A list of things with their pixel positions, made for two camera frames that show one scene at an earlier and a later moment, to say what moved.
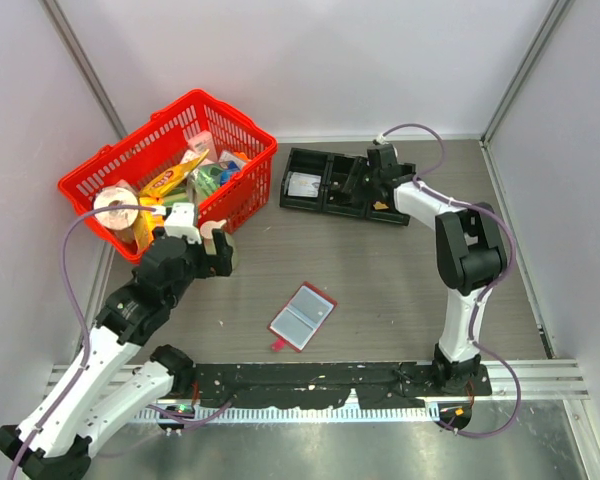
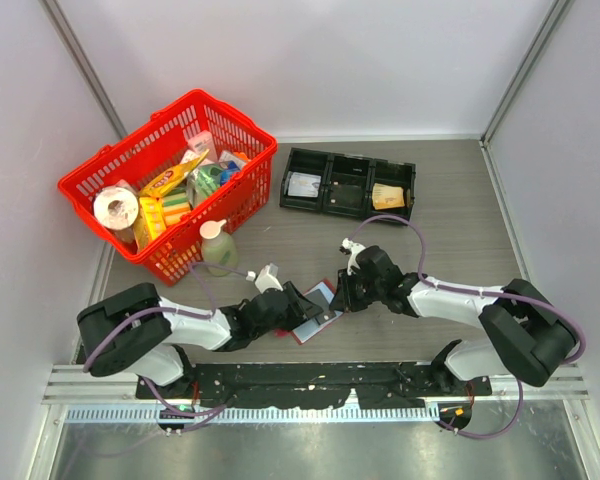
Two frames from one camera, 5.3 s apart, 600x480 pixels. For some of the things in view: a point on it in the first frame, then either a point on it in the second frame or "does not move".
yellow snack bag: [170, 176] does not move
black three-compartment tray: [331, 181] does not move
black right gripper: [358, 168] -> [344, 299]
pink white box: [202, 142] does not move
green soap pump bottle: [206, 231] does not move
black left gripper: [214, 264] -> [298, 311]
